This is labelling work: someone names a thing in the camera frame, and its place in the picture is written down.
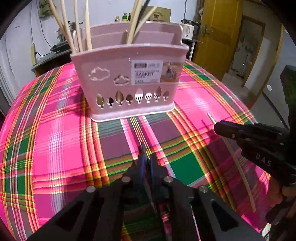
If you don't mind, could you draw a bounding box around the white electric kettle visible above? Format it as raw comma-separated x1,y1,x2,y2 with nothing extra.
181,19,201,40

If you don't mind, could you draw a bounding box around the person right hand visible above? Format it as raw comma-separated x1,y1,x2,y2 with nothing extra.
267,177,296,207

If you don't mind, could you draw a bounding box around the green sauce bottle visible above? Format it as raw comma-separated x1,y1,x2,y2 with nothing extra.
121,13,128,22

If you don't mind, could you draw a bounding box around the pink plastic utensil basket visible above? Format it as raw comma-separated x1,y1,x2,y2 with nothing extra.
71,22,189,123

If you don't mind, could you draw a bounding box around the gold cardboard box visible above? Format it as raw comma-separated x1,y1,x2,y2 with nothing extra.
139,6,171,23

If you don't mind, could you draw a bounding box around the pink plaid tablecloth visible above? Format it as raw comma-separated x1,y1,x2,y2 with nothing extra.
1,61,269,240

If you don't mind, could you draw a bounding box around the yellow wooden door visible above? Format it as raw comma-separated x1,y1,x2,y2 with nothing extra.
193,0,243,80

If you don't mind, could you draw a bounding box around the long wooden chopstick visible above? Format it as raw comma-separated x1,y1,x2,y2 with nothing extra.
208,127,256,214

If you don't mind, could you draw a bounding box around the stainless steel steamer pot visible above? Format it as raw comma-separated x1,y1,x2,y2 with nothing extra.
56,21,76,42

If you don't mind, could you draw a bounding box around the green cloth hanging on wall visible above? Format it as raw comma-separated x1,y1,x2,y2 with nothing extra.
38,0,52,18

